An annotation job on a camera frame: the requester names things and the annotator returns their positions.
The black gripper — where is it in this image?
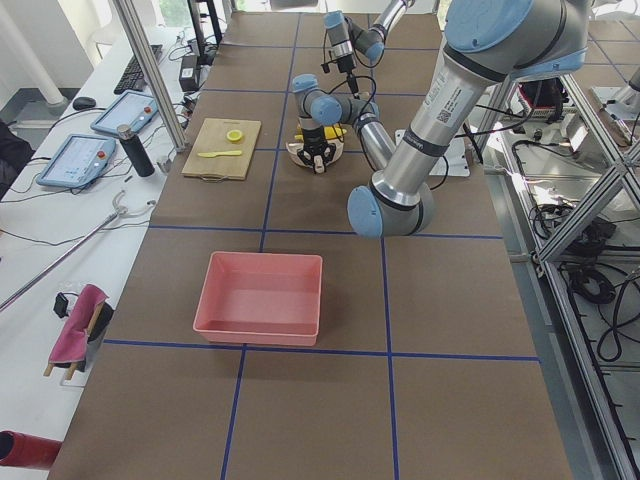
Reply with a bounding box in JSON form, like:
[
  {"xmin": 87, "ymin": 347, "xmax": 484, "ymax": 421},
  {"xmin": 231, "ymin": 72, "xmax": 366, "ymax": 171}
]
[
  {"xmin": 322, "ymin": 53, "xmax": 360, "ymax": 98},
  {"xmin": 295, "ymin": 127, "xmax": 336, "ymax": 174}
]

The beige plastic dustpan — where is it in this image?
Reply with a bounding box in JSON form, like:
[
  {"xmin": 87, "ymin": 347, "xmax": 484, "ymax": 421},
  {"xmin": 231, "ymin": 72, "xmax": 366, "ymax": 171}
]
[{"xmin": 286, "ymin": 139, "xmax": 343, "ymax": 174}]

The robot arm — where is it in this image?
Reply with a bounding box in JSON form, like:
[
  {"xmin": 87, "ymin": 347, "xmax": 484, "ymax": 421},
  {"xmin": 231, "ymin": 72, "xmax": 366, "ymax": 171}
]
[
  {"xmin": 292, "ymin": 1, "xmax": 590, "ymax": 238},
  {"xmin": 321, "ymin": 1, "xmax": 414, "ymax": 98}
]

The pink plastic bin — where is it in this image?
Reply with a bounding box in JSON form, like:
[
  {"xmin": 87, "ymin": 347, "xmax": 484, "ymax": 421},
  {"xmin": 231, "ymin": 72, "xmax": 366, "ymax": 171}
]
[{"xmin": 193, "ymin": 251, "xmax": 323, "ymax": 346}]

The yellow toy corn cob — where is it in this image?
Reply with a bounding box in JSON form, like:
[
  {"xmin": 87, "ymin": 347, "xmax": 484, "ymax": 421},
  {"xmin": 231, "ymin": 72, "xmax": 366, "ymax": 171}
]
[{"xmin": 294, "ymin": 124, "xmax": 348, "ymax": 142}]

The yellow plastic knife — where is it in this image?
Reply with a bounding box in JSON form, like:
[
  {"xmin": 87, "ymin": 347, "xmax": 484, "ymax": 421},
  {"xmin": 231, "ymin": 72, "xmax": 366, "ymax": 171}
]
[{"xmin": 197, "ymin": 150, "xmax": 243, "ymax": 159}]

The yellow toy lemon slice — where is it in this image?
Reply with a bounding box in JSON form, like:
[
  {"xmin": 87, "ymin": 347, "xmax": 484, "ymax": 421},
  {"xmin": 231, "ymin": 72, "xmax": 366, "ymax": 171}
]
[{"xmin": 226, "ymin": 129, "xmax": 244, "ymax": 143}]

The bamboo cutting board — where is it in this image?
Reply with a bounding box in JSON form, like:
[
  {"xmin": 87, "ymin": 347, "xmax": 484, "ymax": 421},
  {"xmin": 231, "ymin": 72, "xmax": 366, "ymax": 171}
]
[{"xmin": 182, "ymin": 118, "xmax": 262, "ymax": 181}]

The black water bottle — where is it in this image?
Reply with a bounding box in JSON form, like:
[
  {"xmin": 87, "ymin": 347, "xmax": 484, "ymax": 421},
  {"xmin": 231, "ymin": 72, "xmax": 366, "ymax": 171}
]
[{"xmin": 117, "ymin": 124, "xmax": 155, "ymax": 178}]

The blue teach pendant tablet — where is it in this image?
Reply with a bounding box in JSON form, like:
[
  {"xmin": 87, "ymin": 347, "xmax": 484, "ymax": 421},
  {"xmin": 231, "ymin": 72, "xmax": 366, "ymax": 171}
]
[{"xmin": 90, "ymin": 90, "xmax": 158, "ymax": 137}]

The black keyboard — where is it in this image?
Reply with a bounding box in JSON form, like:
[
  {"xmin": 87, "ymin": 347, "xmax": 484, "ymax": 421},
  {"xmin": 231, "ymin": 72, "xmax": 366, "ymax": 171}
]
[{"xmin": 113, "ymin": 56, "xmax": 147, "ymax": 95}]

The black computer mouse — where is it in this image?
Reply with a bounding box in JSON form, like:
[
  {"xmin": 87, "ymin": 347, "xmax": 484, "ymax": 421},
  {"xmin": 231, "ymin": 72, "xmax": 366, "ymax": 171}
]
[{"xmin": 72, "ymin": 96, "xmax": 97, "ymax": 111}]

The pink cloth on stand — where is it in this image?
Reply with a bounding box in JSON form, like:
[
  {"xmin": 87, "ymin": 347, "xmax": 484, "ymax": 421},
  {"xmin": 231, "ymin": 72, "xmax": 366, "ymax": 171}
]
[{"xmin": 43, "ymin": 284, "xmax": 114, "ymax": 380}]

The red cylinder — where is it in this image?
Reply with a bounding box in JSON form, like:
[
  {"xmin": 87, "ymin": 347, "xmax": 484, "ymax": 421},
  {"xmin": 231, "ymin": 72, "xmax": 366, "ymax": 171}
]
[{"xmin": 1, "ymin": 430, "xmax": 62, "ymax": 470}]

